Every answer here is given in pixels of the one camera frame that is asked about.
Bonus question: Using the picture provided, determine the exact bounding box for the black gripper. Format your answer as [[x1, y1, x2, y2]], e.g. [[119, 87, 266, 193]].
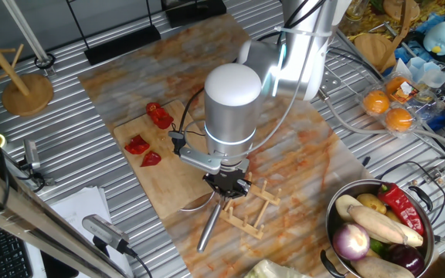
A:
[[202, 168, 253, 199]]

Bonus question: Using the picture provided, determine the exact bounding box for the steel cleaver knife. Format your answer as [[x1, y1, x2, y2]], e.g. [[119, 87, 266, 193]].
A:
[[196, 157, 252, 254]]

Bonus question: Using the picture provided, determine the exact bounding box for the curved red chili piece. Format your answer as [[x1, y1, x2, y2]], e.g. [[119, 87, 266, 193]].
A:
[[140, 150, 162, 168]]

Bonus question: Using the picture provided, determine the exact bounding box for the large red chili pepper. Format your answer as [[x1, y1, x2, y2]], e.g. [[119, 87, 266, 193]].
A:
[[124, 134, 151, 155]]

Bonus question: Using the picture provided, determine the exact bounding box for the medium red chili piece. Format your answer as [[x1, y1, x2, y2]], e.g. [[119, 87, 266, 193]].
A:
[[151, 107, 175, 131]]

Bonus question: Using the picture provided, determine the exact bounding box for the wooden peg dish rack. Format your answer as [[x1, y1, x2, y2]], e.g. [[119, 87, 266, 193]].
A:
[[219, 171, 282, 240]]

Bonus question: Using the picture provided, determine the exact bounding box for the wooden cutting board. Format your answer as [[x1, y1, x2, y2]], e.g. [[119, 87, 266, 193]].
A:
[[113, 100, 216, 220]]

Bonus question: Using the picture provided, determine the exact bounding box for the orange marbled table mat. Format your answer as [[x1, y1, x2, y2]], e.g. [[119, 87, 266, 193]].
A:
[[77, 13, 367, 278]]

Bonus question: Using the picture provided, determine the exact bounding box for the cabbage in plastic bag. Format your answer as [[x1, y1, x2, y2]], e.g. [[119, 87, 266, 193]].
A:
[[243, 259, 313, 278]]

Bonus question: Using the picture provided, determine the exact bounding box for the white round vegetable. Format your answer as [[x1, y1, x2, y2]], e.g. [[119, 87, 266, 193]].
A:
[[335, 194, 365, 223]]

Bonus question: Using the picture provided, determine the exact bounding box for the purple onion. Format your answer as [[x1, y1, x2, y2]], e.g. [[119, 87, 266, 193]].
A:
[[331, 222, 372, 262]]

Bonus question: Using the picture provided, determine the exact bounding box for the yellow potato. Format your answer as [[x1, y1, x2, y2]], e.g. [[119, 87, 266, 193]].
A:
[[355, 192, 388, 215]]

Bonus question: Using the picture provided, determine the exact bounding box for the white paper stack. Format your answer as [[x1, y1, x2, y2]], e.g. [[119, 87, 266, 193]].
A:
[[25, 186, 133, 278]]

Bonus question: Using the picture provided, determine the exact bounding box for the long pale sweet potato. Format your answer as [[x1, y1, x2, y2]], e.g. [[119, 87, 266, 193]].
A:
[[346, 204, 425, 249]]

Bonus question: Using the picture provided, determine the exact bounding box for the green vegetable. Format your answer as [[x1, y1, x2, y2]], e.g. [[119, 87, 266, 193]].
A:
[[369, 236, 392, 256]]

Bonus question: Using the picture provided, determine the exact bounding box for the orange fruit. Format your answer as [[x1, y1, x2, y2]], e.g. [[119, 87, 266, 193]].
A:
[[384, 107, 414, 133], [362, 90, 391, 115], [385, 76, 411, 97]]

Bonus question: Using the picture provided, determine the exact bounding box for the brown sweet potato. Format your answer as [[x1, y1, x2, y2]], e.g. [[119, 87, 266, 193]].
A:
[[349, 255, 417, 278]]

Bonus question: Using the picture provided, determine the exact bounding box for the long red bell pepper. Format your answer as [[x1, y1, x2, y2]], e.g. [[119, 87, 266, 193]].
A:
[[376, 182, 426, 237]]

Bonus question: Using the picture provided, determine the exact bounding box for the black rectangular box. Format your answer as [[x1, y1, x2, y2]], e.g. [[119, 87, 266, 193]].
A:
[[161, 0, 228, 29]]

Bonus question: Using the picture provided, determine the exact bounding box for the dark purple eggplant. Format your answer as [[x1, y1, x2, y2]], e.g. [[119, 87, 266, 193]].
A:
[[386, 243, 426, 277]]

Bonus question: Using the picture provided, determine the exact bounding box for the wooden hook stand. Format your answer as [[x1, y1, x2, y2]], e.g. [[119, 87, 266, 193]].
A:
[[353, 0, 421, 73]]

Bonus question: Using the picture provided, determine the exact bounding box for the clear plastic orange package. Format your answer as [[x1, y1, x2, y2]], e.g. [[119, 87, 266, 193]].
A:
[[356, 71, 445, 139]]

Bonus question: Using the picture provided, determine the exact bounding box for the wooden mug tree stand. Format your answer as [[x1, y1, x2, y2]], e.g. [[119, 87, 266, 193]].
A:
[[0, 0, 55, 117]]

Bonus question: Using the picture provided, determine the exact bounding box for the clear plastic measuring cup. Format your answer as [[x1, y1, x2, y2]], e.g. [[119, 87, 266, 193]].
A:
[[406, 56, 445, 90]]

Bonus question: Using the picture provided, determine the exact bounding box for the light blue plush toy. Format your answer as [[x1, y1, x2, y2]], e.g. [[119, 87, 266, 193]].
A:
[[423, 20, 445, 56]]

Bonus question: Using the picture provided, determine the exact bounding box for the wrist camera on grey bracket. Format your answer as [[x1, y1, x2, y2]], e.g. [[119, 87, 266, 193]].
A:
[[167, 130, 223, 176]]

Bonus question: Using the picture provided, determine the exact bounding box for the black camera cable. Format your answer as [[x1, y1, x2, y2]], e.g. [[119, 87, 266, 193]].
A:
[[177, 86, 206, 134]]

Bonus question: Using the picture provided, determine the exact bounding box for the steel pot with black handles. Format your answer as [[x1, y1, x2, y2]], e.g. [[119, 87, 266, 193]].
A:
[[319, 178, 445, 278]]

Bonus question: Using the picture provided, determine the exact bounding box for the grey camera with cable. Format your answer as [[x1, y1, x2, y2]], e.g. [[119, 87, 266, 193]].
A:
[[81, 214, 154, 278]]

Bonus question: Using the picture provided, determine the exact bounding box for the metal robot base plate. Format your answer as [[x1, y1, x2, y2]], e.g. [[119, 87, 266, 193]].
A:
[[318, 66, 343, 96]]

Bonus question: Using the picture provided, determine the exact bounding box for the black cable bundle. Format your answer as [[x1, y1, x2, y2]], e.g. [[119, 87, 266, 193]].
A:
[[328, 46, 386, 85]]

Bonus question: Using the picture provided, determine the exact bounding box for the aluminium frame beam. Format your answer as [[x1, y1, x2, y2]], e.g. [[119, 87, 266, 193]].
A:
[[0, 157, 131, 278]]

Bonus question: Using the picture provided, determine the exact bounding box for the small camera on black mount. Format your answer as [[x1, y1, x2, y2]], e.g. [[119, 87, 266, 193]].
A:
[[19, 138, 56, 188]]

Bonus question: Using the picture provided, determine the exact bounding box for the white pole with black ring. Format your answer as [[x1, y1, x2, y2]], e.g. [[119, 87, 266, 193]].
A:
[[1, 0, 56, 77]]

